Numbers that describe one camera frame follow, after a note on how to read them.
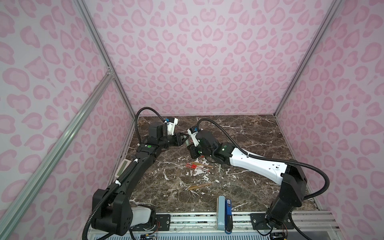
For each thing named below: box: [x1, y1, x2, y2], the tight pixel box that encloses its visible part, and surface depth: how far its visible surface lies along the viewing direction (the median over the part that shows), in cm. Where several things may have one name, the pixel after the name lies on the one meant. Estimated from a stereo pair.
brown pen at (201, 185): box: [188, 183, 212, 191], surface depth 87 cm
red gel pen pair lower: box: [185, 165, 210, 172], surface depth 94 cm
